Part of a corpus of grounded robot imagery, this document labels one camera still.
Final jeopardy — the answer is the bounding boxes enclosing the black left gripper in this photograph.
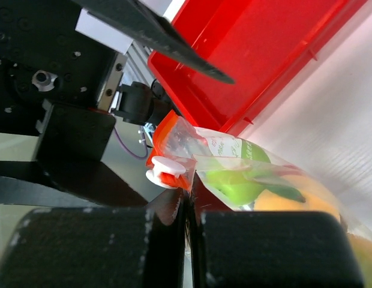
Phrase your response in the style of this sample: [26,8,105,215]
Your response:
[0,1,116,161]

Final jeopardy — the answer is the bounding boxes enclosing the red plastic tray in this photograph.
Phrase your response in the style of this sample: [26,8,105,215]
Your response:
[148,0,364,135]

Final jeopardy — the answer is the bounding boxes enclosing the green apple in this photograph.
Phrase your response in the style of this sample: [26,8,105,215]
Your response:
[205,137,271,206]

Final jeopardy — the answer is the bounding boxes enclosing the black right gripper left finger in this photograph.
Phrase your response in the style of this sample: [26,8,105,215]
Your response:
[0,190,185,287]

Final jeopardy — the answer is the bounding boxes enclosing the orange fruit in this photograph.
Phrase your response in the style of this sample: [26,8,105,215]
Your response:
[253,175,372,287]

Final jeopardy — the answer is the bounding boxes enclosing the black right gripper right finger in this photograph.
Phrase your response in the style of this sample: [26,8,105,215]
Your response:
[188,178,365,287]

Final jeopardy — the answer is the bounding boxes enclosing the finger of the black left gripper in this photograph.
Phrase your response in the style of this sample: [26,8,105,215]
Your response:
[75,0,235,84]
[0,161,147,207]

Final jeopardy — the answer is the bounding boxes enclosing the clear zip top bag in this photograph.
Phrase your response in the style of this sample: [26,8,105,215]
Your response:
[146,112,372,287]

